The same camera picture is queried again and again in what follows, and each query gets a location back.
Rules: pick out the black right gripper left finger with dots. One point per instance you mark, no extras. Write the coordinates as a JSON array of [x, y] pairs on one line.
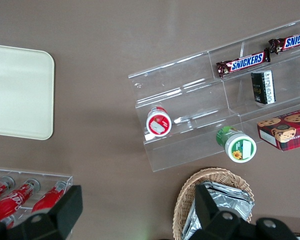
[[62, 215]]

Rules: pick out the silver foil packet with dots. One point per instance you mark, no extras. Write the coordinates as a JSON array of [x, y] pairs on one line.
[[230, 202]]

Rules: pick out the light tan wicker basket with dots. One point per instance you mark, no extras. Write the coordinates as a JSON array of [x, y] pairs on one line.
[[187, 195]]

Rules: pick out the clear acrylic bottle rack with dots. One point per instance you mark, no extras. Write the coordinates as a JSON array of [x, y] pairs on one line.
[[65, 181]]

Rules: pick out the red yogurt drink bottle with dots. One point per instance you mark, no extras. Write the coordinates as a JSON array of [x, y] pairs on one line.
[[159, 123]]

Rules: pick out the red tartan cookie box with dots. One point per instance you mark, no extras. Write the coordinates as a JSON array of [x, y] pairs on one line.
[[287, 130]]

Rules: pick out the clear acrylic stepped shelf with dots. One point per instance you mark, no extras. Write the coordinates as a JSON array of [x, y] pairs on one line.
[[190, 95]]

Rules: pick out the Snickers chocolate bar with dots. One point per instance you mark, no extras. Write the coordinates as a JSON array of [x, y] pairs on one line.
[[243, 62], [292, 41]]

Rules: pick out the red cola bottle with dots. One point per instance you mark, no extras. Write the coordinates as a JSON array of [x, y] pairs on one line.
[[48, 198], [8, 220], [0, 186], [15, 198]]

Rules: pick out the beige rectangular tray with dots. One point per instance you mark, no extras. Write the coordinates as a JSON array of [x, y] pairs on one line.
[[20, 92]]

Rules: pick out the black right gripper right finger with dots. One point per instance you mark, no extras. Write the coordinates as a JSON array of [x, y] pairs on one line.
[[212, 222]]

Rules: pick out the green yogurt drink bottle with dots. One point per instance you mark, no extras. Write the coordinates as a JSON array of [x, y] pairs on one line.
[[237, 147]]

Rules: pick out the small black carton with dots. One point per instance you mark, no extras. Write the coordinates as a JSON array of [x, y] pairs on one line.
[[263, 87]]

